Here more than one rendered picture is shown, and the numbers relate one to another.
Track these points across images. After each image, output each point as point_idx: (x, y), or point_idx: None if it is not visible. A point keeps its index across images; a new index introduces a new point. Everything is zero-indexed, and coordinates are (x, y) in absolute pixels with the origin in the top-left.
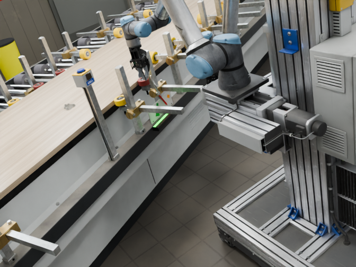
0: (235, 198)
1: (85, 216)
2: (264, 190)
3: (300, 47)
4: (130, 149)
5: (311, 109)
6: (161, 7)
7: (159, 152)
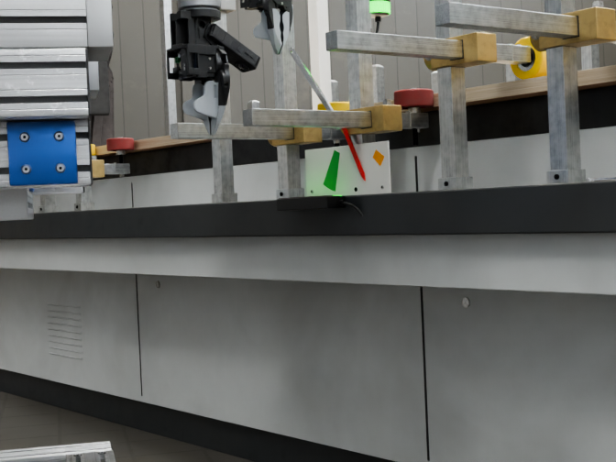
0: (111, 459)
1: (159, 257)
2: None
3: None
4: (234, 203)
5: None
6: None
7: (475, 387)
